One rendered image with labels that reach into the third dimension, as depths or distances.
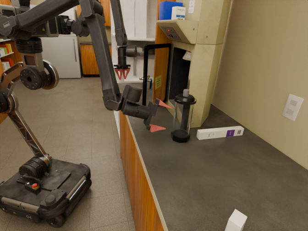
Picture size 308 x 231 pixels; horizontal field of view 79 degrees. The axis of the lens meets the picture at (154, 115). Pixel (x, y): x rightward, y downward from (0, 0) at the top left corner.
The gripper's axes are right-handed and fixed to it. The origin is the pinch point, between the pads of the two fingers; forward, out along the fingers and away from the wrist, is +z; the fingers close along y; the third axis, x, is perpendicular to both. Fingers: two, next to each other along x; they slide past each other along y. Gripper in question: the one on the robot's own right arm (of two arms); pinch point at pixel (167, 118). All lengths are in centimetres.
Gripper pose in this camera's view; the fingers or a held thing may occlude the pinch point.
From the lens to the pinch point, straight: 84.0
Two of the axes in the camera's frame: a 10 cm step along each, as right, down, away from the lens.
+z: 9.3, 2.3, 2.9
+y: 2.8, -9.5, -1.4
